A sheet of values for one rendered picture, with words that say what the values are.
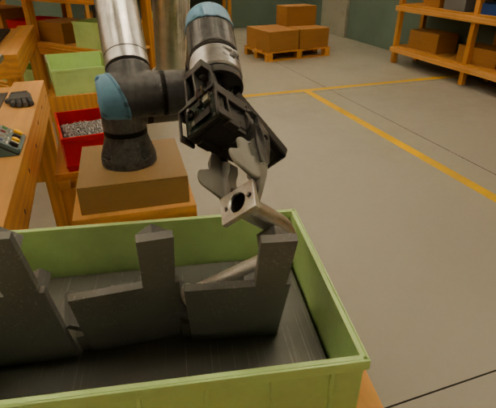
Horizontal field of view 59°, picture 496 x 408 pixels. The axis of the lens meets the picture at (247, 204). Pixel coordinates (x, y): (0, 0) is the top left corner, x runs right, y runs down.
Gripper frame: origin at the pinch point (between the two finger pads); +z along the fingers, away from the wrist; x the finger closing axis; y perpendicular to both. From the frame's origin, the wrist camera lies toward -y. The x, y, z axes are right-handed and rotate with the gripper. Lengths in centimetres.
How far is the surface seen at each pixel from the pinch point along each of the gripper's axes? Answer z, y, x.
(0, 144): -67, 2, -86
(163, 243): 3.0, 5.9, -9.1
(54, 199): -116, -55, -171
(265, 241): 5.2, -1.4, 0.7
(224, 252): -14.0, -28.3, -29.7
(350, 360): 17.1, -18.9, -1.6
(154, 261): 3.4, 4.4, -12.9
